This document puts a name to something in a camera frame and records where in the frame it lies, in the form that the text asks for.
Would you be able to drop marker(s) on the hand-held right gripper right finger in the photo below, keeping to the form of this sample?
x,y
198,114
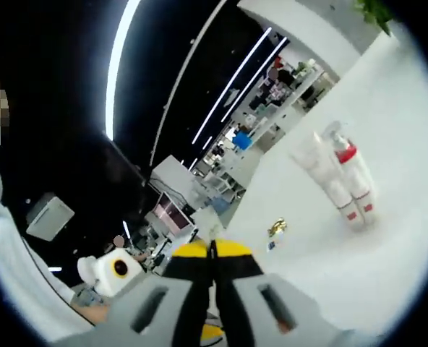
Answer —
x,y
264,314

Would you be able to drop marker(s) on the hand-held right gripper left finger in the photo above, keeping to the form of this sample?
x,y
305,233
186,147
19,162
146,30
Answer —
x,y
152,314

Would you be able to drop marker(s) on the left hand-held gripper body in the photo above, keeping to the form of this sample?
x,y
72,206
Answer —
x,y
105,274

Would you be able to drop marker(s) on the small blue skincare sample sachet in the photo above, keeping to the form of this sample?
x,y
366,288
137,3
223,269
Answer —
x,y
273,245

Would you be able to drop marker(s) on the gold foil skincare packet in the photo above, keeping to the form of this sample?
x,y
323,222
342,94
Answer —
x,y
277,227

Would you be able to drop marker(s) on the white skincare tube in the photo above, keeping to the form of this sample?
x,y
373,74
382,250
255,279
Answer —
x,y
313,162

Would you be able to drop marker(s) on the white red-collar pump bottle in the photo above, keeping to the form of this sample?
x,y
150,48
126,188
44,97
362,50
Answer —
x,y
347,155

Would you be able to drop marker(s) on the white box fixture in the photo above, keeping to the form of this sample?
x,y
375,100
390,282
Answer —
x,y
49,217

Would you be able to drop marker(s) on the tall white cabinet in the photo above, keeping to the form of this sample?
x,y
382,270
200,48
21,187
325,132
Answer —
x,y
172,173

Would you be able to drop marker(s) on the blue container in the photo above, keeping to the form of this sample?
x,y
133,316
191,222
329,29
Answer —
x,y
243,141

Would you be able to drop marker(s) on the wide ceiling light strip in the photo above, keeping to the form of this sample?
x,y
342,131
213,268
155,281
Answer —
x,y
118,68

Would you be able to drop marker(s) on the long white counter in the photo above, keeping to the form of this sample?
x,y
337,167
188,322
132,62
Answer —
x,y
290,108

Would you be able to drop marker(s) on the green potted plant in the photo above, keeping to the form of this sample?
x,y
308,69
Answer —
x,y
375,12

